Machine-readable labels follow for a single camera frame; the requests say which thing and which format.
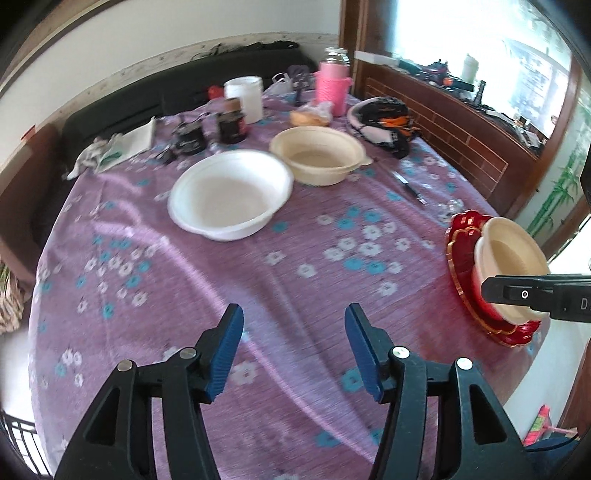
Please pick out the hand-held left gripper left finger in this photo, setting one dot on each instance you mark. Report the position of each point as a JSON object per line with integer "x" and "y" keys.
{"x": 226, "y": 353}

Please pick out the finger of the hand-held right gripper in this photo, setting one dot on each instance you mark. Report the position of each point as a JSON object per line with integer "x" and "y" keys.
{"x": 512, "y": 293}

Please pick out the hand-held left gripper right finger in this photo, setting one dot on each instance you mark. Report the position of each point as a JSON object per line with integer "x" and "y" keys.
{"x": 364, "y": 357}

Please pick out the white bowl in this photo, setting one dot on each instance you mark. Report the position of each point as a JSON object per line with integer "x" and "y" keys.
{"x": 228, "y": 194}
{"x": 482, "y": 286}

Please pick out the cream bowl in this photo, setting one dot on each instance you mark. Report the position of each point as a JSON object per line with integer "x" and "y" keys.
{"x": 512, "y": 249}
{"x": 318, "y": 154}

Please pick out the small red gold-rimmed plate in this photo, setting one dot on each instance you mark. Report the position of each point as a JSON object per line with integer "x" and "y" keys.
{"x": 464, "y": 258}

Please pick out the large red gold-rimmed plate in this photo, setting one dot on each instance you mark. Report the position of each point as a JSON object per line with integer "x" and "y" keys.
{"x": 467, "y": 218}

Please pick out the purple floral tablecloth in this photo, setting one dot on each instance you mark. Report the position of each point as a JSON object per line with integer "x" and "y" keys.
{"x": 231, "y": 277}

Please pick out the brick-pattern wooden cabinet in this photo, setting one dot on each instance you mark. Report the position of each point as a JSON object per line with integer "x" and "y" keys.
{"x": 461, "y": 134}

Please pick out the black round container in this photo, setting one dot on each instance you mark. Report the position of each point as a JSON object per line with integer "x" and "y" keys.
{"x": 189, "y": 138}

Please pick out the black orange patterned cloth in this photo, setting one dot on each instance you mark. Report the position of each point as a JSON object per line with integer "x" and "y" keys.
{"x": 383, "y": 117}

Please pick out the patterned bag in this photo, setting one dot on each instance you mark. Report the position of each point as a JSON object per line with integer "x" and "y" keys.
{"x": 10, "y": 300}

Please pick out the black jar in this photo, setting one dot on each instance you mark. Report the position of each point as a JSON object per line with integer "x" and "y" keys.
{"x": 232, "y": 124}

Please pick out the white bottle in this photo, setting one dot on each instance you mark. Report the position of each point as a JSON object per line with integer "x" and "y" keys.
{"x": 471, "y": 68}

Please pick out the white cloth and paper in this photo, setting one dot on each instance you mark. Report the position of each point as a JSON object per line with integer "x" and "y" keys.
{"x": 136, "y": 141}
{"x": 90, "y": 157}

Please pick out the pile of dark tools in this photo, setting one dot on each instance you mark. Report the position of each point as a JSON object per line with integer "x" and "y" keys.
{"x": 436, "y": 71}

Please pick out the bread in plastic bag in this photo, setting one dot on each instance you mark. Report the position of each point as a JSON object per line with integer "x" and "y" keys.
{"x": 309, "y": 117}

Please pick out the white paper cup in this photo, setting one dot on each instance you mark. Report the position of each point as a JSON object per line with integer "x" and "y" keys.
{"x": 244, "y": 97}

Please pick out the small red object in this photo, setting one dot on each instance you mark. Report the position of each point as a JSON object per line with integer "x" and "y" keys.
{"x": 215, "y": 92}

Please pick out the window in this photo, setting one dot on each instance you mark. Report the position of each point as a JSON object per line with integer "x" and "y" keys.
{"x": 461, "y": 27}

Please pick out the pink knitted bottle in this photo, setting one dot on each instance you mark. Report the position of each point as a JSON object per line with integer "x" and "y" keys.
{"x": 333, "y": 85}

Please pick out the black sofa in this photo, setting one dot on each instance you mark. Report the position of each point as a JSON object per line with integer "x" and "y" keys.
{"x": 138, "y": 92}

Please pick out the bamboo wall painting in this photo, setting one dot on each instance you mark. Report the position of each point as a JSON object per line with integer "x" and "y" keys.
{"x": 561, "y": 194}

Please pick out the black metal frame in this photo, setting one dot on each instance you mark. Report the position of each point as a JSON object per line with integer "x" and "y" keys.
{"x": 18, "y": 443}

